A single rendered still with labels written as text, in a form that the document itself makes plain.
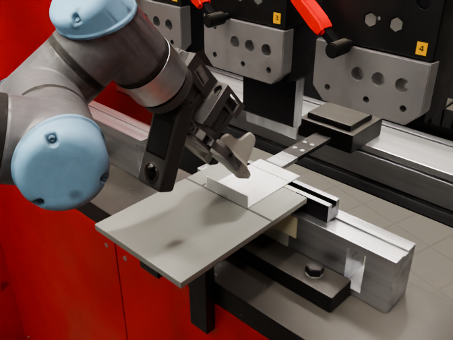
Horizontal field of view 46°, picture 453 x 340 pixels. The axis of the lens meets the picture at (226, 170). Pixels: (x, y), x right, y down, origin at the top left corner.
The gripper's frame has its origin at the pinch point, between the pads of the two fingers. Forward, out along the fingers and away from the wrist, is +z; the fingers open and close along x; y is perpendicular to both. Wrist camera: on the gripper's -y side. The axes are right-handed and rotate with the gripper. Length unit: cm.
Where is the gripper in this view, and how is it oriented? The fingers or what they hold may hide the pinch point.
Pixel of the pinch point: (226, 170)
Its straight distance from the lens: 78.5
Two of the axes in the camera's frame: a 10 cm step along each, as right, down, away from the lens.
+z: 4.4, 4.3, 7.9
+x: -7.3, -3.3, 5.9
